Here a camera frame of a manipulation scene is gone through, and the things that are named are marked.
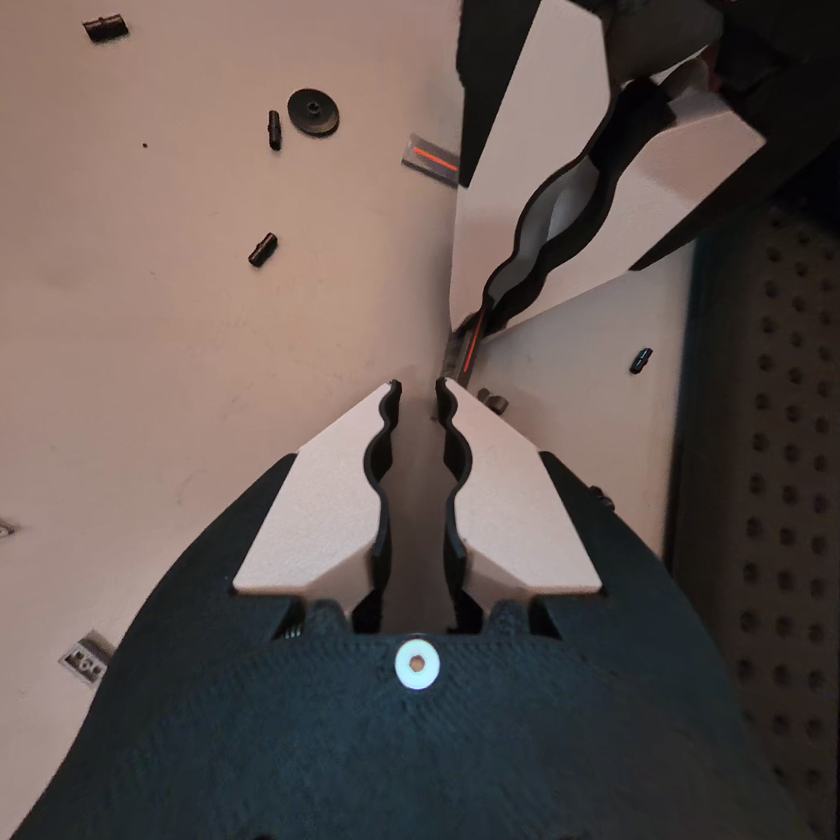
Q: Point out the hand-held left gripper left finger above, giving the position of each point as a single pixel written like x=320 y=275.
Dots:
x=308 y=518

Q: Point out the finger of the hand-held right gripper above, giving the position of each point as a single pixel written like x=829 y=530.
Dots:
x=676 y=190
x=525 y=98

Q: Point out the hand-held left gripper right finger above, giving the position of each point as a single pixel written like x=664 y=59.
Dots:
x=518 y=518

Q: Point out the grey lego tile red stripe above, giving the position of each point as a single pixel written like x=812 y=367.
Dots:
x=430 y=161
x=467 y=351

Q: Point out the black lego connector assembly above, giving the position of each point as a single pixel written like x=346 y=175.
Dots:
x=602 y=499

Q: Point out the grey lego wedge piece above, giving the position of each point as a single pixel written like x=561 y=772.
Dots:
x=492 y=400

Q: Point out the black lego disc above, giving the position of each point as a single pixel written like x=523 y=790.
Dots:
x=313 y=113

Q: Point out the small black lego pin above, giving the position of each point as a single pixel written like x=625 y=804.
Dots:
x=105 y=27
x=274 y=129
x=263 y=250

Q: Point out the person's right hand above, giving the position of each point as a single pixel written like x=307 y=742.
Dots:
x=689 y=72

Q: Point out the black dimpled fabric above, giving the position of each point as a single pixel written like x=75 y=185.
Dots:
x=774 y=525

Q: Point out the small grey lego bracket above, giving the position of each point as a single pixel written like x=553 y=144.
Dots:
x=6 y=528
x=85 y=659

